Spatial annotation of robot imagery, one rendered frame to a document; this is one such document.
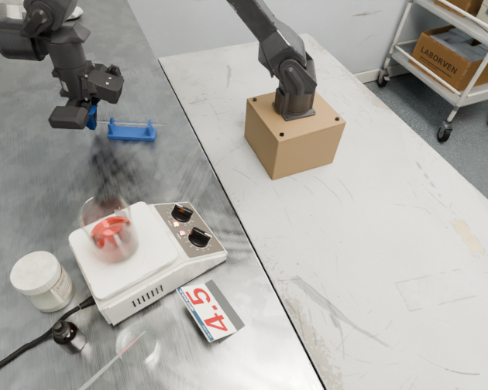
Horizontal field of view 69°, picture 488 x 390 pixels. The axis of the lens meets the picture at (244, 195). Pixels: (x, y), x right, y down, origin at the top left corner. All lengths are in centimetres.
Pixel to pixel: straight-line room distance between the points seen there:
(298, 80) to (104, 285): 43
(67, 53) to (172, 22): 127
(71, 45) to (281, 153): 41
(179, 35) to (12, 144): 127
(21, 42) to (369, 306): 71
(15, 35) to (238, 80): 50
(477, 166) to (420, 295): 188
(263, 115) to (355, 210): 25
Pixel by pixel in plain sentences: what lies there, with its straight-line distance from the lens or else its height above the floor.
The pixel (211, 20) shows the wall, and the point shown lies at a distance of 201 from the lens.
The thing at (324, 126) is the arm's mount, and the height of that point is 101.
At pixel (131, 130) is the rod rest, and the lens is 82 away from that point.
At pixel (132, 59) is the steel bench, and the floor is 90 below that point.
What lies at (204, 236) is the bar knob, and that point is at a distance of 55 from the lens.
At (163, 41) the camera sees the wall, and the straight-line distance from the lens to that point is 198.
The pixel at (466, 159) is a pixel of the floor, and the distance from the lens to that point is 250.
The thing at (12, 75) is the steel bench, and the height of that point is 90.
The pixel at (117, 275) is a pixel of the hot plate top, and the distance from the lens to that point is 51.
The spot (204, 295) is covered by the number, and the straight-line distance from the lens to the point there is 56.
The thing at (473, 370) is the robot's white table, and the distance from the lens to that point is 64.
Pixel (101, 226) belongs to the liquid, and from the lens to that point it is 51.
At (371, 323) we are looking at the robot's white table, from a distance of 60.
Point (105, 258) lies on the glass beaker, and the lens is 50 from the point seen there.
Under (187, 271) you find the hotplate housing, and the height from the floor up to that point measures 94.
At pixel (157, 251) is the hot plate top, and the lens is 51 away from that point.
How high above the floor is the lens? 142
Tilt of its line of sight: 50 degrees down
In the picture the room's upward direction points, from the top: 4 degrees clockwise
